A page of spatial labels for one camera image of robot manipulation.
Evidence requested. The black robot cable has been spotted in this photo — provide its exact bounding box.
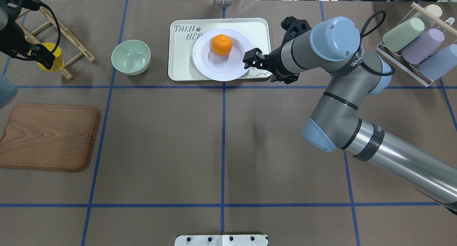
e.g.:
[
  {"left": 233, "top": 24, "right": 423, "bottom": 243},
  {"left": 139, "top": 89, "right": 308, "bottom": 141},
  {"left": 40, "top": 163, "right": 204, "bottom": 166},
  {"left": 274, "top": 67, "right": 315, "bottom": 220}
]
[{"left": 359, "top": 10, "right": 396, "bottom": 76}]

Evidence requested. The green plastic cup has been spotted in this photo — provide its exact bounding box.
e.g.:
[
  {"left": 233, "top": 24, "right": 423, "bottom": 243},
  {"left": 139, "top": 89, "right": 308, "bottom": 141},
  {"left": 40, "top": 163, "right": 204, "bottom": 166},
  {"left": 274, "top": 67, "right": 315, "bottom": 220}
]
[{"left": 382, "top": 18, "right": 425, "bottom": 52}]

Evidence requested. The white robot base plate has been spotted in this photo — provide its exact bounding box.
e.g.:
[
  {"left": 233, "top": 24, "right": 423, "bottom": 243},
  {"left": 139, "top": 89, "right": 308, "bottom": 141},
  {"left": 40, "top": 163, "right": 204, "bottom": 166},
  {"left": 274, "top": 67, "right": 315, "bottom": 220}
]
[{"left": 174, "top": 234, "right": 269, "bottom": 246}]

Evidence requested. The white ceramic plate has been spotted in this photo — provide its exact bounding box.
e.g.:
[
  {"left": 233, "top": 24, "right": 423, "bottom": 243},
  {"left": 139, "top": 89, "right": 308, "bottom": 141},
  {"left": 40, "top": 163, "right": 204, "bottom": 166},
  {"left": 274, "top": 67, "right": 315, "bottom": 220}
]
[{"left": 191, "top": 29, "right": 252, "bottom": 82}]

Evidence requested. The beige plastic cup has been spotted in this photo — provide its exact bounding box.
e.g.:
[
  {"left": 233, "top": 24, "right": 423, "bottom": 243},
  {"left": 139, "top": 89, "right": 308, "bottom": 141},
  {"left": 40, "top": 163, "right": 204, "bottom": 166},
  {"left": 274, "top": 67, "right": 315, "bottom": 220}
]
[{"left": 424, "top": 5, "right": 443, "bottom": 19}]

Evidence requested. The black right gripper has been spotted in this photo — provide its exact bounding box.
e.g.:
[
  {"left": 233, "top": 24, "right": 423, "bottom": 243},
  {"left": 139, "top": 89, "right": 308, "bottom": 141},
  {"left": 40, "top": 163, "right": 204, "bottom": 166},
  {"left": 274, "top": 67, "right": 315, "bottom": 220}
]
[{"left": 243, "top": 16, "right": 311, "bottom": 84}]

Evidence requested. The green ceramic bowl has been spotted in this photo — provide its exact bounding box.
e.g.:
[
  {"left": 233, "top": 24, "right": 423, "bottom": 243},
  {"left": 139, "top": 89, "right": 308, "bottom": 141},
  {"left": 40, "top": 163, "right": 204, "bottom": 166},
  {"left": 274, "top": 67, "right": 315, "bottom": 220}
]
[{"left": 111, "top": 40, "right": 151, "bottom": 76}]

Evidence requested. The blue plastic cup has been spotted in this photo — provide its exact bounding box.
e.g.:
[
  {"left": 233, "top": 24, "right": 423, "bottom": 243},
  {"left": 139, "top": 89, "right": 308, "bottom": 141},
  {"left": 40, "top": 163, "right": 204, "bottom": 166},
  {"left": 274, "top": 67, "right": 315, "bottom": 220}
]
[{"left": 419, "top": 44, "right": 457, "bottom": 80}]

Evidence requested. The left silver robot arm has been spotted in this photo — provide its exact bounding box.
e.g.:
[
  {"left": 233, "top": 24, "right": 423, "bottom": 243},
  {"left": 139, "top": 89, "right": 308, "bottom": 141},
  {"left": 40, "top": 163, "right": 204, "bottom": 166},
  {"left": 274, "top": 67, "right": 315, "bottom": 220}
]
[{"left": 0, "top": 0, "right": 61, "bottom": 70}]

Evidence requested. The cream serving tray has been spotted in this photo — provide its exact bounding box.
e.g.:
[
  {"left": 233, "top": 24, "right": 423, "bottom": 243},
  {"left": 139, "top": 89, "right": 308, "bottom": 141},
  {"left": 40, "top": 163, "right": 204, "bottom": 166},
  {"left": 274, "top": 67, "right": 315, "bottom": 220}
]
[{"left": 168, "top": 18, "right": 271, "bottom": 81}]

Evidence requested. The purple plastic cup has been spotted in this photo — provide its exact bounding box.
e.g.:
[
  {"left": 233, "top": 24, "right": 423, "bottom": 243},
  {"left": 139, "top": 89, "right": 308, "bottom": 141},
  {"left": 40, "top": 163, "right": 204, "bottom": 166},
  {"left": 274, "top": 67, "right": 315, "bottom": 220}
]
[{"left": 401, "top": 29, "right": 445, "bottom": 64}]

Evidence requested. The yellow cup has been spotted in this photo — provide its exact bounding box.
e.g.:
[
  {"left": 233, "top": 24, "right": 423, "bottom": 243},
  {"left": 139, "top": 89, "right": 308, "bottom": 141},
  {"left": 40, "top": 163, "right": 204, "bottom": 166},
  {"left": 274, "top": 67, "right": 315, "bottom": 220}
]
[{"left": 37, "top": 46, "right": 64, "bottom": 72}]

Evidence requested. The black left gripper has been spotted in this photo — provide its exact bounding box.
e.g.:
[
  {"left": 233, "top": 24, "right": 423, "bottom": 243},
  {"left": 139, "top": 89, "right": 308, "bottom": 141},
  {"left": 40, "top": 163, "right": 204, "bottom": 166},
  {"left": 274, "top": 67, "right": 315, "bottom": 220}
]
[{"left": 0, "top": 21, "right": 53, "bottom": 62}]

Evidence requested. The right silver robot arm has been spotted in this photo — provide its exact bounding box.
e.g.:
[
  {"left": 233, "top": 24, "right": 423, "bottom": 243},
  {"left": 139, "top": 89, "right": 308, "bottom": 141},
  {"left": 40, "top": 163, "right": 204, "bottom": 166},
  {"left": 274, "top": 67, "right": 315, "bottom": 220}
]
[{"left": 243, "top": 16, "right": 457, "bottom": 214}]

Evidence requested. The wooden rack handle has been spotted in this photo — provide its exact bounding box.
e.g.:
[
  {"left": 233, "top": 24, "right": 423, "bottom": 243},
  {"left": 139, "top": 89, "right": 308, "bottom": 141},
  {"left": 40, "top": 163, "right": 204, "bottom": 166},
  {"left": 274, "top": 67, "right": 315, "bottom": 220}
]
[{"left": 410, "top": 2, "right": 457, "bottom": 36}]

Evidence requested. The wooden dish rack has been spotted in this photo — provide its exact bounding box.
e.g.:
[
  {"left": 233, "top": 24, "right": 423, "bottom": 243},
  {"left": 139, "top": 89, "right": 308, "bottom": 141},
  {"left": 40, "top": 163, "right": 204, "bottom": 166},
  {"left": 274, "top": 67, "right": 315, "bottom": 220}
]
[{"left": 14, "top": 5, "right": 96, "bottom": 80}]

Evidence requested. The wooden cutting board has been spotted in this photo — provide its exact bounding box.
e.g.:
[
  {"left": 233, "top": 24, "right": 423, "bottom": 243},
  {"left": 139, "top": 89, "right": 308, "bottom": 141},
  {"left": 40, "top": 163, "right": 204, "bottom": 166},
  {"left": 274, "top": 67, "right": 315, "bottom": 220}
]
[{"left": 1, "top": 104, "right": 101, "bottom": 172}]

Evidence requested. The orange fruit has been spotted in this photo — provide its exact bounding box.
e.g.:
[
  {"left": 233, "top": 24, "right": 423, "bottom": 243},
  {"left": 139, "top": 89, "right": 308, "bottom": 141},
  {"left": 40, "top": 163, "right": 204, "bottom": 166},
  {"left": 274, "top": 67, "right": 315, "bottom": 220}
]
[{"left": 211, "top": 34, "right": 233, "bottom": 56}]

